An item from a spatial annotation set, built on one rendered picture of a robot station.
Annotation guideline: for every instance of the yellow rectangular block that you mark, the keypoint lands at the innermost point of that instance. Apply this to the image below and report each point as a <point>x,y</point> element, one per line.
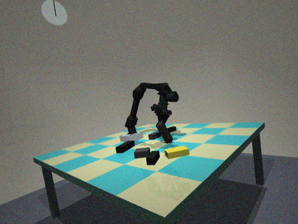
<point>176,152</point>

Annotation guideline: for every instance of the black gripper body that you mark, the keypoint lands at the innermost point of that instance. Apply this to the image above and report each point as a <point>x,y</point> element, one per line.
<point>163,109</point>

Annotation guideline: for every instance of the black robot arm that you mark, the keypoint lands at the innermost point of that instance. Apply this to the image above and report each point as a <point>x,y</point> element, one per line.
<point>165,92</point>

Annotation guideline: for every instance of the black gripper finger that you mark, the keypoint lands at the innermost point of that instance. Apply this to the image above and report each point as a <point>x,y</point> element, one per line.
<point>159,117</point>
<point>164,119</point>

